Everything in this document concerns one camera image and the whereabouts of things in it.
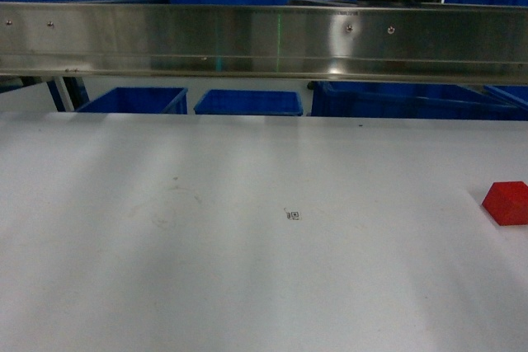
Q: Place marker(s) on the red magnetic block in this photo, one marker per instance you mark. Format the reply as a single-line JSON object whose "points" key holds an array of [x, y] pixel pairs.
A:
{"points": [[506, 202]]}

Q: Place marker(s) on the large blue plastic bin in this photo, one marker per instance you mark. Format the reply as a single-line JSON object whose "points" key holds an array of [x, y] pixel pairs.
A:
{"points": [[408, 101]]}

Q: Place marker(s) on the stainless steel shelf rail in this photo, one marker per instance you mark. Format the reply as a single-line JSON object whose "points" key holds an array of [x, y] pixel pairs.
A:
{"points": [[311, 40]]}

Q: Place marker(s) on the grey metal frame leg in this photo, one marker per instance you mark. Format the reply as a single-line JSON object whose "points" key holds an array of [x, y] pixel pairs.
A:
{"points": [[68, 93]]}

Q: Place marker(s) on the small printed marker sticker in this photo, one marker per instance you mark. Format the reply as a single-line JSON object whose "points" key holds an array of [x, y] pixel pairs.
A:
{"points": [[293, 215]]}

